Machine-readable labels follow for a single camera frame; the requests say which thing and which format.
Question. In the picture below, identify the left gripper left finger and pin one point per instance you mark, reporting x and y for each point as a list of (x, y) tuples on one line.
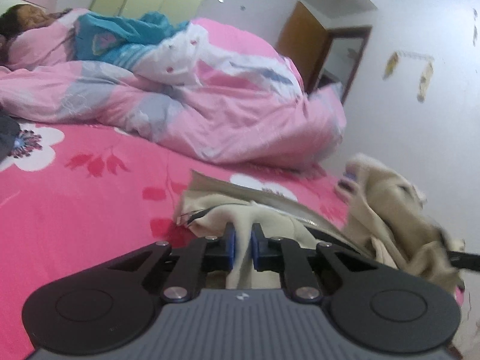
[(209, 253)]

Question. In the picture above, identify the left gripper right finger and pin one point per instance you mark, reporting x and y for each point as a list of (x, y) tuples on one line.
[(278, 253)]

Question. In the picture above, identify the beige zip-up jacket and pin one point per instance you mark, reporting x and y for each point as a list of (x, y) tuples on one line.
[(385, 222)]

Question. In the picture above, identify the pink floral duvet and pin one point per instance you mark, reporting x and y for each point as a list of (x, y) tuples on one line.
[(212, 92)]

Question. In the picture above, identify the brown wooden door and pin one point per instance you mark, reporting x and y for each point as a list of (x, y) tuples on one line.
[(303, 40)]

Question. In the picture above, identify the dark garment at edge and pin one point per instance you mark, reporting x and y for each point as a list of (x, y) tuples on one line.
[(9, 131)]

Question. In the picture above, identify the teal patterned blanket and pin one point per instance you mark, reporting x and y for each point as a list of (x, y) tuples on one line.
[(119, 40)]

